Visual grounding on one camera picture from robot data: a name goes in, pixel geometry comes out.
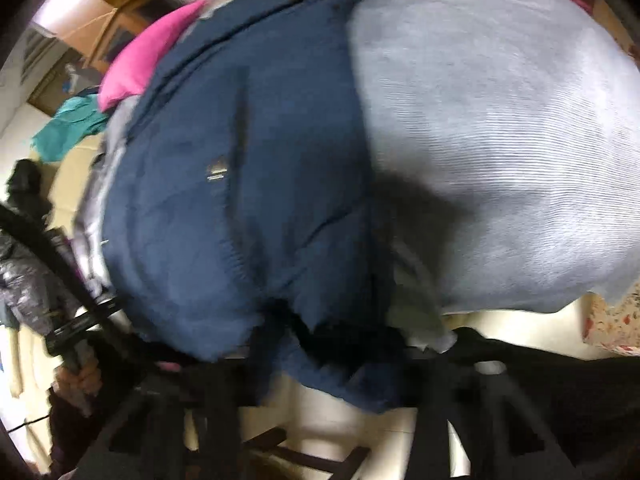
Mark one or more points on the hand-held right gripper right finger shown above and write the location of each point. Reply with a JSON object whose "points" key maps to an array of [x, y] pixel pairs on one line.
{"points": [[470, 410]]}

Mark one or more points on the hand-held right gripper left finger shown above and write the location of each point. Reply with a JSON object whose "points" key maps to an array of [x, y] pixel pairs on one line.
{"points": [[155, 435]]}

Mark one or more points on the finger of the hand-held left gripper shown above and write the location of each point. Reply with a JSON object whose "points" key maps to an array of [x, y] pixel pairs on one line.
{"points": [[45, 250]]}

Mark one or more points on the navy blue puffer jacket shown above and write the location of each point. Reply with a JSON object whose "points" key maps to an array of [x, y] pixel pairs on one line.
{"points": [[240, 135]]}

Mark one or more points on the person's left forearm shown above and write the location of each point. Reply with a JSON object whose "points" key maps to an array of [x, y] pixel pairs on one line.
{"points": [[70, 440]]}

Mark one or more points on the person's left hand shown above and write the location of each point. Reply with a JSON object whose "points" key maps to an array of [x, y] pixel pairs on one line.
{"points": [[80, 380]]}

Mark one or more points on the glossy black puffer jacket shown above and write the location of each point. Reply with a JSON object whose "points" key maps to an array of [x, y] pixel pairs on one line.
{"points": [[20, 280]]}

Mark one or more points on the black garment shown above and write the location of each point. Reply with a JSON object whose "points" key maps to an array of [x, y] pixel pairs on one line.
{"points": [[25, 180]]}

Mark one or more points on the beige leather sofa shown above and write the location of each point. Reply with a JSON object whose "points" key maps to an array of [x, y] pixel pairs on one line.
{"points": [[525, 325]]}

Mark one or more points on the teal garment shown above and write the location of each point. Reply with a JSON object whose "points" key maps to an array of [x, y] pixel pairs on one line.
{"points": [[65, 130]]}

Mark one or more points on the dark cloth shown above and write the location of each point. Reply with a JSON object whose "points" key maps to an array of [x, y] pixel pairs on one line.
{"points": [[600, 400]]}

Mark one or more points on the wooden cabinet with dark panels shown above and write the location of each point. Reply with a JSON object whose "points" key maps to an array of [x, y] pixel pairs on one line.
{"points": [[52, 97]]}

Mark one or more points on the floral patterned cloth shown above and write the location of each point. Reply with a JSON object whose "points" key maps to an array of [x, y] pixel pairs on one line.
{"points": [[620, 320]]}

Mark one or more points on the pink pillow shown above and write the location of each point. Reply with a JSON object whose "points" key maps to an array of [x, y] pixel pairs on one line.
{"points": [[135, 70]]}

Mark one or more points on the grey bed sheet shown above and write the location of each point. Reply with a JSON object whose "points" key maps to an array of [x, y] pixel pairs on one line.
{"points": [[500, 135]]}

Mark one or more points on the dark wooden frame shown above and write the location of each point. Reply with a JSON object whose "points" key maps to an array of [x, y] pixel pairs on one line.
{"points": [[310, 457]]}

